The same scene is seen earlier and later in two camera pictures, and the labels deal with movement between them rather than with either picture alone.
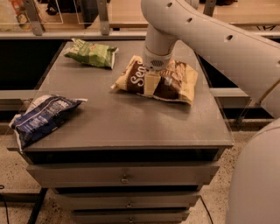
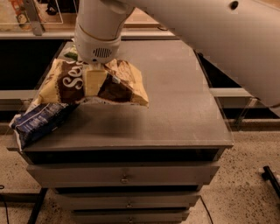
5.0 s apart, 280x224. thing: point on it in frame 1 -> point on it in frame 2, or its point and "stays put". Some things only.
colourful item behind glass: [22, 17] stays put
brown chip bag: [178, 81] -> [66, 84]
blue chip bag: [43, 115] stays put
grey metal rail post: [38, 26] stays put
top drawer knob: [124, 179] stays put
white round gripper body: [157, 62] -> [94, 48]
